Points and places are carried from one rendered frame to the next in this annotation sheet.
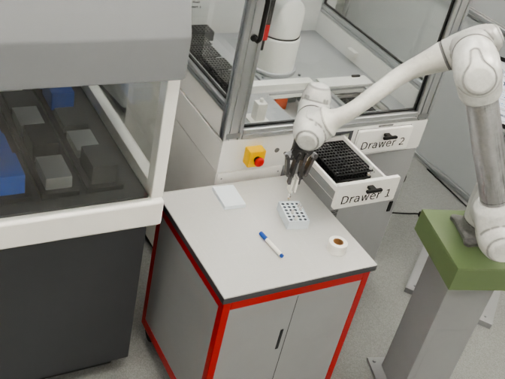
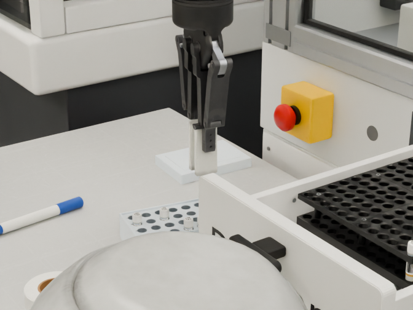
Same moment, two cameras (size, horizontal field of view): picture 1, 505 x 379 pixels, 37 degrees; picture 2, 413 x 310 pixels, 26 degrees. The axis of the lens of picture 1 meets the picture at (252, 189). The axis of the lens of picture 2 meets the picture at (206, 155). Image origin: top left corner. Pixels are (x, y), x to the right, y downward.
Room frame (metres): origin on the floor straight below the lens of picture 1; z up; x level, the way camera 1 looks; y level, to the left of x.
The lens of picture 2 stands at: (2.35, -1.21, 1.35)
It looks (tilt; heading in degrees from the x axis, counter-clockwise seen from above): 24 degrees down; 91
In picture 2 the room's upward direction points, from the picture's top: straight up
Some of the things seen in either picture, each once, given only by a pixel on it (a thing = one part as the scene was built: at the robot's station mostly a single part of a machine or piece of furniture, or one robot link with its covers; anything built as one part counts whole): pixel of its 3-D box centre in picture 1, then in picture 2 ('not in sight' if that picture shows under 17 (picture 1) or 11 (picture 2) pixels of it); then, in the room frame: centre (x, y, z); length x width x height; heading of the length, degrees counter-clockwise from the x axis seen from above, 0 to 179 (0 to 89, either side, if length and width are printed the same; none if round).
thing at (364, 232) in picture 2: (353, 171); (357, 224); (2.50, -0.37, 0.90); 0.18 x 0.02 x 0.01; 125
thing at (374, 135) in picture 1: (382, 139); not in sight; (2.86, -0.50, 0.87); 0.29 x 0.02 x 0.11; 125
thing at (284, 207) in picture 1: (292, 214); (174, 230); (2.29, -0.17, 0.78); 0.12 x 0.08 x 0.04; 24
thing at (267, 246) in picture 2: (372, 189); (263, 250); (2.40, -0.44, 0.91); 0.07 x 0.04 x 0.01; 125
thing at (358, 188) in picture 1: (366, 191); (284, 270); (2.42, -0.42, 0.87); 0.29 x 0.02 x 0.11; 125
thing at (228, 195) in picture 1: (228, 196); (203, 160); (2.32, 0.08, 0.77); 0.13 x 0.09 x 0.02; 32
